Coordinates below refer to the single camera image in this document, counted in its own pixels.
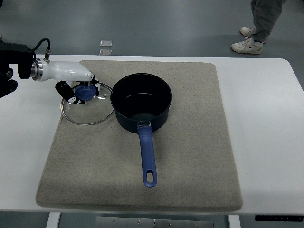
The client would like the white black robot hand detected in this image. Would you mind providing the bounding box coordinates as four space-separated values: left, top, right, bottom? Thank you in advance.
30 58 100 105

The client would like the glass lid blue knob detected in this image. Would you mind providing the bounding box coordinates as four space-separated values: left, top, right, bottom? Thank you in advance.
60 83 114 125

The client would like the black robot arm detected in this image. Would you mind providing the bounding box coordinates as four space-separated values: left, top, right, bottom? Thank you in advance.
0 42 36 97

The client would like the lower silver floor plate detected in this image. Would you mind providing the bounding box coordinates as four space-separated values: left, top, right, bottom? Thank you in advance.
99 49 112 56

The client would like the silver floor plate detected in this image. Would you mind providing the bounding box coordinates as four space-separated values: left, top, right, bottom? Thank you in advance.
99 49 112 56
99 40 113 48

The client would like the upper silver floor plate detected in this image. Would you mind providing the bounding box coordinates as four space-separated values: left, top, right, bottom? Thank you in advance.
99 40 113 48

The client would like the white table leg left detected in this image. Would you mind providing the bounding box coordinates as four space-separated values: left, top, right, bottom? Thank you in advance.
46 212 61 228

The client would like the white table leg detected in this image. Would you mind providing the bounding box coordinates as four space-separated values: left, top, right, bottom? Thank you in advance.
228 215 241 228
46 212 61 228

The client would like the person in grey trousers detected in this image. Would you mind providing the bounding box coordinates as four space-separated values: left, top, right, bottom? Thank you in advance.
231 0 286 55

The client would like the white table leg right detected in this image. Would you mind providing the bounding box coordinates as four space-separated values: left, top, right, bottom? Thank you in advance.
228 215 241 228

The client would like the black table control panel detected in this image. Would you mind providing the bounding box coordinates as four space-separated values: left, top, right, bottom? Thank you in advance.
255 215 304 222

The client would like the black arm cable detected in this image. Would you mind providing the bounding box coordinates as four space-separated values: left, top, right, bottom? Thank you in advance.
32 38 51 64

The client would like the dark saucepan blue handle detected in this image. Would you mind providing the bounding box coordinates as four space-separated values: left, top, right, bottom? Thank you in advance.
110 73 172 188

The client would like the grey metal base plate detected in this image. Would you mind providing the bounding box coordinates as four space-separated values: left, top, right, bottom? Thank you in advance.
95 216 214 228

